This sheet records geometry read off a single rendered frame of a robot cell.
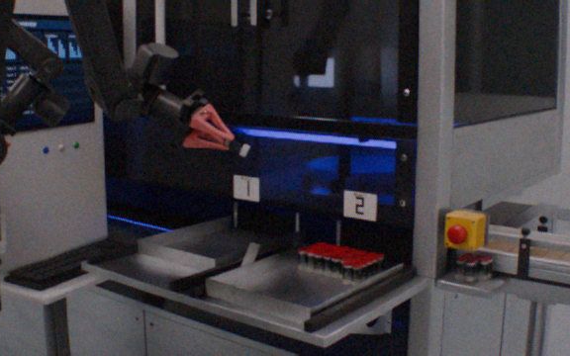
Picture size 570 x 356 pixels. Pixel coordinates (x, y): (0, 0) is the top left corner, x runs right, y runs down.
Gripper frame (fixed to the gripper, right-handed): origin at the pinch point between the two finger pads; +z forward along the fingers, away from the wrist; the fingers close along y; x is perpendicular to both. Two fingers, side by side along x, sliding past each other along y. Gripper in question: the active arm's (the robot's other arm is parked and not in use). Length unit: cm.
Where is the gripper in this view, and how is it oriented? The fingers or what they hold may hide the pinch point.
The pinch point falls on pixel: (227, 141)
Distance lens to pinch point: 121.4
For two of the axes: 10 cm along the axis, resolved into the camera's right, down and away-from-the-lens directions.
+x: -3.3, 4.4, -8.3
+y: -3.6, 7.6, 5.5
